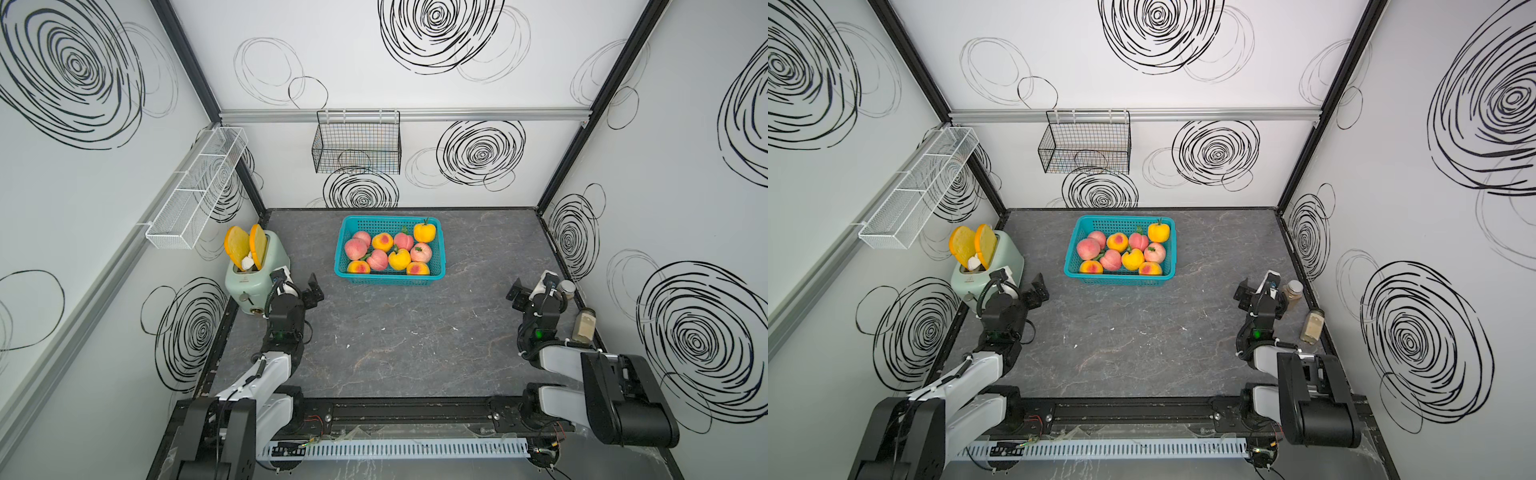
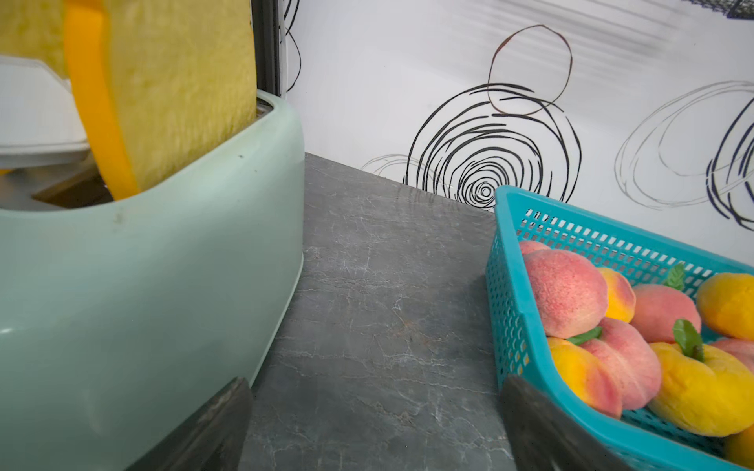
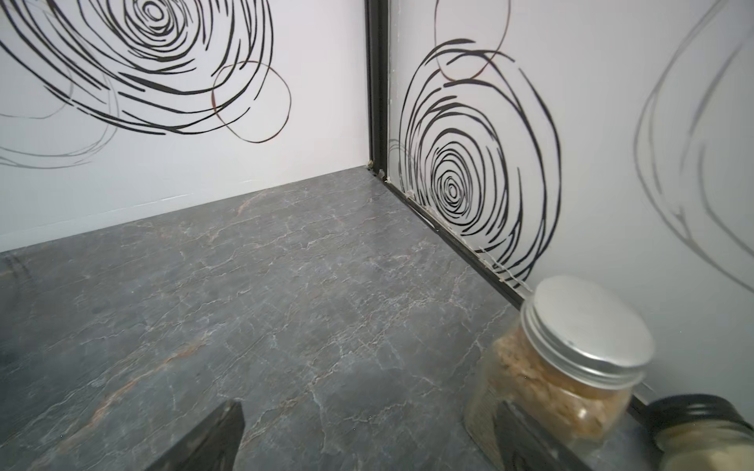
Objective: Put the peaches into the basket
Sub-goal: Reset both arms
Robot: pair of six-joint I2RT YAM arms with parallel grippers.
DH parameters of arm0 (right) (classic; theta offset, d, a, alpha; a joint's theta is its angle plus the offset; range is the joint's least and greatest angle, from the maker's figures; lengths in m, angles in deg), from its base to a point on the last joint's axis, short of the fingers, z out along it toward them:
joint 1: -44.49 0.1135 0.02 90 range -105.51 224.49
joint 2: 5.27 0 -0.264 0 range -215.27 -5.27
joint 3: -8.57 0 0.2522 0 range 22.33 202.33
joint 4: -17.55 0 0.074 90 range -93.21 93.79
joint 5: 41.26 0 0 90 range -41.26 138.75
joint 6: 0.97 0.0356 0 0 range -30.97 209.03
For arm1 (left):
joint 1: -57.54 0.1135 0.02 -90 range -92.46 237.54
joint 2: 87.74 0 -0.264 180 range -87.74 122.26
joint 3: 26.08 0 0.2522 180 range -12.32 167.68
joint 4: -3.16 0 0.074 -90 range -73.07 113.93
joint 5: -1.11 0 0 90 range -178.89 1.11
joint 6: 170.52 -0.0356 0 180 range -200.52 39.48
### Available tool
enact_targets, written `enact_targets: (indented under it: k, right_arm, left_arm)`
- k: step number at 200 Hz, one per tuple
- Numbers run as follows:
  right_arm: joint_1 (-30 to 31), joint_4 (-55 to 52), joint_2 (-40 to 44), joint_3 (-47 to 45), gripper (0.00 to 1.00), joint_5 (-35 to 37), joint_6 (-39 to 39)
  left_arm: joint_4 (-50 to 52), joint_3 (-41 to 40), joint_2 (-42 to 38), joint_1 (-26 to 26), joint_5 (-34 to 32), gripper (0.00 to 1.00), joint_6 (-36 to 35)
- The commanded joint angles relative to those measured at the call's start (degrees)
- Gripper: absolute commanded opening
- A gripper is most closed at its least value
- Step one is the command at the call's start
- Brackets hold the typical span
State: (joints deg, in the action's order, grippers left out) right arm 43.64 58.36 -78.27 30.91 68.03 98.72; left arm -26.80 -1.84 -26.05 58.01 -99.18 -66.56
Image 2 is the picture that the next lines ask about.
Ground yellow peach red spot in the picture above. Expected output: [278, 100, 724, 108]
[598, 268, 636, 323]

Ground yellow peach with leaf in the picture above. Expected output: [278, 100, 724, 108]
[696, 273, 753, 341]

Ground teal plastic basket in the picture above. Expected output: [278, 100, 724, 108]
[486, 186, 753, 470]

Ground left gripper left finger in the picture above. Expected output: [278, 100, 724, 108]
[129, 377, 253, 471]

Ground pink peach front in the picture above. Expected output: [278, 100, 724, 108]
[710, 339, 754, 373]

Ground yellow toast slice right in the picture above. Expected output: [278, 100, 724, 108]
[64, 0, 257, 199]

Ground mint green toaster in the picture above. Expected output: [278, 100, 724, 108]
[1, 92, 306, 470]

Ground pink peach with leaf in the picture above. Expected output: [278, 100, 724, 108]
[630, 262, 702, 343]

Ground yellow peach front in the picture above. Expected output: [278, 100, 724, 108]
[648, 320, 753, 438]

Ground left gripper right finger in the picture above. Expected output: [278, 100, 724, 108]
[498, 376, 630, 471]

